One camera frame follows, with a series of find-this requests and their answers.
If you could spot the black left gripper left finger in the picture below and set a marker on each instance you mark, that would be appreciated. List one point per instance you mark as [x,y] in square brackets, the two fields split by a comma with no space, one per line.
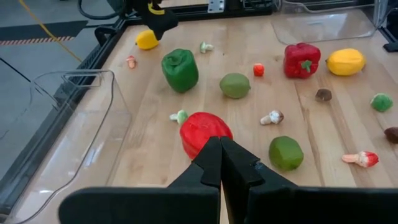
[186,205]

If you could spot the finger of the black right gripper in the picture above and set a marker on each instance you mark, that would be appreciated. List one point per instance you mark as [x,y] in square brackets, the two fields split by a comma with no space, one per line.
[157,26]
[169,21]

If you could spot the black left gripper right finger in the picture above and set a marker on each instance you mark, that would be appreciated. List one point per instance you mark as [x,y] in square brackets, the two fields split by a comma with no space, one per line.
[295,208]

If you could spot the yellow lemon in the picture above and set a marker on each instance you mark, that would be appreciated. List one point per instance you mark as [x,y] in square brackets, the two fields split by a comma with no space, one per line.
[345,61]
[146,40]

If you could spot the red cap mushroom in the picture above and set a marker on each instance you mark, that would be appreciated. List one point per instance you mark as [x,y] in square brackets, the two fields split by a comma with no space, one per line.
[363,159]
[131,62]
[258,69]

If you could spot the green bell pepper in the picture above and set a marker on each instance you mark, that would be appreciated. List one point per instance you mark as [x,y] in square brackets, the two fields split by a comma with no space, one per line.
[179,70]

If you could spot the green lime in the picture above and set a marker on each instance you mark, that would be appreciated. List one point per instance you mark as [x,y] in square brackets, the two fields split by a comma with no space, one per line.
[234,86]
[285,153]

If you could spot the red bell pepper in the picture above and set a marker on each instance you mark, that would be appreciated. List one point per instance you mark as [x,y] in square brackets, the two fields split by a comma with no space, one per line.
[300,60]
[199,130]

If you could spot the green cap mushroom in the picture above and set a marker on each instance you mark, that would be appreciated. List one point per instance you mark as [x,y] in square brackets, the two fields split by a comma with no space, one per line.
[381,102]
[181,117]
[205,47]

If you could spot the brown cap mushroom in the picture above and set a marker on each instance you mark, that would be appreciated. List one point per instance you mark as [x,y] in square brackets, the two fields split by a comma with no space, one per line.
[392,134]
[323,95]

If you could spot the silver mounting plate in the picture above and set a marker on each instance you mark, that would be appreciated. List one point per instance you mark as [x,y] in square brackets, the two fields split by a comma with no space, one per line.
[216,5]

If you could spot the black striped floor mat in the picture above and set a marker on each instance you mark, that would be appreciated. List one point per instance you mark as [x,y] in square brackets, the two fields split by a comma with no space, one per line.
[37,29]

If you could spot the clear plastic bin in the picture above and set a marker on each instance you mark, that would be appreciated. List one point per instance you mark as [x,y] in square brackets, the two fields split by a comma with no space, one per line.
[77,140]
[326,28]

